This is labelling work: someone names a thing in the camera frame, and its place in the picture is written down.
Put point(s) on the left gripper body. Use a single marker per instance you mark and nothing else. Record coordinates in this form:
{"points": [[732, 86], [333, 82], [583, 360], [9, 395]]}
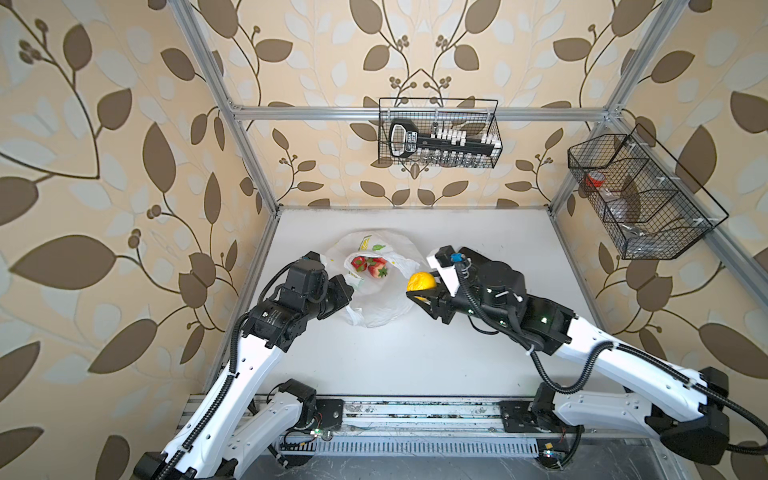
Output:
{"points": [[336, 296]]}

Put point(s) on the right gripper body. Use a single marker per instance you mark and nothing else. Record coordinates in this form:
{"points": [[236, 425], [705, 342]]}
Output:
{"points": [[462, 303]]}

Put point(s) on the yellow fake lemon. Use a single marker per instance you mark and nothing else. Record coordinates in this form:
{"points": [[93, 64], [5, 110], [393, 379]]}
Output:
{"points": [[421, 281]]}

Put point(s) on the red fake strawberry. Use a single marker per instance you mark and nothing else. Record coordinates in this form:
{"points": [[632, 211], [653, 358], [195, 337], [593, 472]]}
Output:
{"points": [[378, 268], [360, 263]]}

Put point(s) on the white plastic bag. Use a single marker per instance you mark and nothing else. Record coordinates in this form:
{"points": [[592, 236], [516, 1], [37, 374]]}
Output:
{"points": [[375, 302]]}

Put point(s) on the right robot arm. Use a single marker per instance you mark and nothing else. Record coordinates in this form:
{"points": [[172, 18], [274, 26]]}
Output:
{"points": [[588, 377]]}

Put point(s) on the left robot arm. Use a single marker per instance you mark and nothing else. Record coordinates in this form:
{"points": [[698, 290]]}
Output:
{"points": [[224, 437]]}

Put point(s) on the red capped plastic bottle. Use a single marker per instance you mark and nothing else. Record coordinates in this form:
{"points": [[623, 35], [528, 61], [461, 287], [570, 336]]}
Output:
{"points": [[594, 181]]}

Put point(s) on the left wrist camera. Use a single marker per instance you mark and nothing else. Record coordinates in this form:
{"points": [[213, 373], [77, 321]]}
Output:
{"points": [[310, 268]]}

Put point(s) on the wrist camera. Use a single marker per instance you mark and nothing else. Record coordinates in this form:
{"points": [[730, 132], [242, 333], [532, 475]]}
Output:
{"points": [[310, 268], [452, 266]]}

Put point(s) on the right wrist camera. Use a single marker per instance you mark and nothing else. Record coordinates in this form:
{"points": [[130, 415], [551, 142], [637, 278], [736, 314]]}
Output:
{"points": [[452, 266]]}

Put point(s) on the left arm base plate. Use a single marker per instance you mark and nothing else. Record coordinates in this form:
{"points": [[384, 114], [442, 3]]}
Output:
{"points": [[319, 416]]}

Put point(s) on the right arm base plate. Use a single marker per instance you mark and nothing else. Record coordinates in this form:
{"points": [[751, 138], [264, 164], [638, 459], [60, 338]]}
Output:
{"points": [[520, 416]]}

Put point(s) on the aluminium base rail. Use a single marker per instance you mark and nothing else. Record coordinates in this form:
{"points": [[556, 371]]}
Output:
{"points": [[441, 427]]}

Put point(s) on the back wire basket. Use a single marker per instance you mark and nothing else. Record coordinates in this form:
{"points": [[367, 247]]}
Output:
{"points": [[474, 116]]}

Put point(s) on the wire basket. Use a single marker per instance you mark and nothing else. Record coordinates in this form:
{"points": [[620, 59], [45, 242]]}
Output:
{"points": [[474, 116], [652, 206]]}

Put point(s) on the right wire basket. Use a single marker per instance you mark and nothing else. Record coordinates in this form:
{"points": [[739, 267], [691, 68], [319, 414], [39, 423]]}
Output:
{"points": [[652, 206]]}

